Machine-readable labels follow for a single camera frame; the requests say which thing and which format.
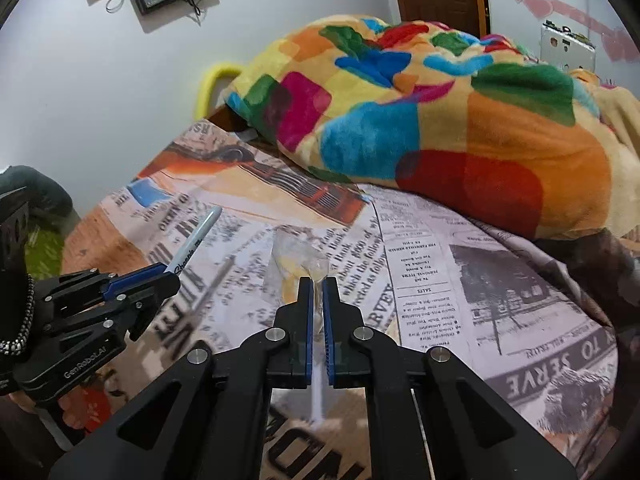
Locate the newspaper print bedsheet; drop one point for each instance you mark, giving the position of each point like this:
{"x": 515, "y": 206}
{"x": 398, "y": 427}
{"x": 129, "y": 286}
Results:
{"x": 450, "y": 285}

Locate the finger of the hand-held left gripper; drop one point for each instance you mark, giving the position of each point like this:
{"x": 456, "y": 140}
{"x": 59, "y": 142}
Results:
{"x": 130, "y": 282}
{"x": 115, "y": 317}

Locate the wooden bed frame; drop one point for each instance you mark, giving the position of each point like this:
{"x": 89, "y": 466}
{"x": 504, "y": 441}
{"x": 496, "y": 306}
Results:
{"x": 222, "y": 115}

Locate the black and grey marker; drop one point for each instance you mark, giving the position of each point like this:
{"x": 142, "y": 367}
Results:
{"x": 197, "y": 240}

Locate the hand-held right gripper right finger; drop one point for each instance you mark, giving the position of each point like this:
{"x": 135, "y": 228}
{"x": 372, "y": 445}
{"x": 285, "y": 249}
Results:
{"x": 327, "y": 330}

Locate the beige blanket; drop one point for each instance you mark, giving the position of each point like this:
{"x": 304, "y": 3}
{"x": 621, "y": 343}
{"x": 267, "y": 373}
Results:
{"x": 625, "y": 160}

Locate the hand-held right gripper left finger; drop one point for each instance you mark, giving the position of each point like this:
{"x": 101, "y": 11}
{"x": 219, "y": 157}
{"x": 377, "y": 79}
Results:
{"x": 309, "y": 320}

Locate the clear plastic wrapper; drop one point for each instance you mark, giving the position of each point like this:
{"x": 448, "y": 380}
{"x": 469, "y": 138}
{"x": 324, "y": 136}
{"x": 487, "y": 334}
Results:
{"x": 295, "y": 265}

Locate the white wall socket panel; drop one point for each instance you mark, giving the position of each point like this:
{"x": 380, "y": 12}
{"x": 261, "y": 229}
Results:
{"x": 565, "y": 47}

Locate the colourful patchwork fleece blanket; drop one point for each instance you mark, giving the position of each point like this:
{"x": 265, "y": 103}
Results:
{"x": 450, "y": 110}

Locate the green patterned cloth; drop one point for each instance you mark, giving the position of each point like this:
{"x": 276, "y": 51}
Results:
{"x": 45, "y": 255}

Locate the dark brown cloth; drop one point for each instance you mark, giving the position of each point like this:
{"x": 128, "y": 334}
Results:
{"x": 590, "y": 255}

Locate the dark grey cloth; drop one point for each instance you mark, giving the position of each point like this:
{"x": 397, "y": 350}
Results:
{"x": 40, "y": 192}

